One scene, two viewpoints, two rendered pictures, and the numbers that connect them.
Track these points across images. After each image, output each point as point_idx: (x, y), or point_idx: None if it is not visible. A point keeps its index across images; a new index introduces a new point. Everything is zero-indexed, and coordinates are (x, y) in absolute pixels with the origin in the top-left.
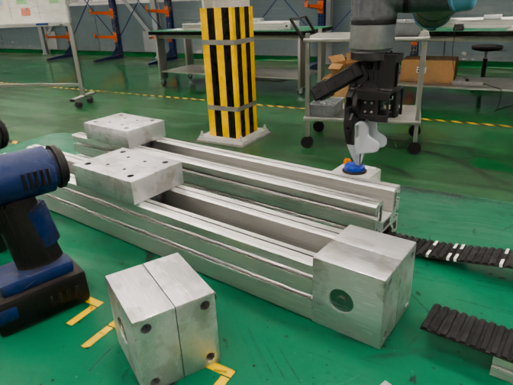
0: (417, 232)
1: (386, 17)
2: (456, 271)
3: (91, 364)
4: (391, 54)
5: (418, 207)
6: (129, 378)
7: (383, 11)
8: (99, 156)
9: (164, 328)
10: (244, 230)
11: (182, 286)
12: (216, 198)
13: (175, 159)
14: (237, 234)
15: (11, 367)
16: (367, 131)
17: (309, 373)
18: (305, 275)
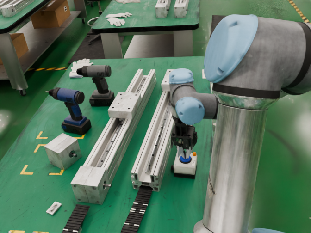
0: (159, 199)
1: (173, 104)
2: None
3: None
4: (175, 121)
5: (189, 195)
6: None
7: (172, 101)
8: (128, 93)
9: (50, 152)
10: (99, 146)
11: (59, 147)
12: (121, 131)
13: (157, 106)
14: (96, 146)
15: (54, 138)
16: (177, 146)
17: (63, 189)
18: None
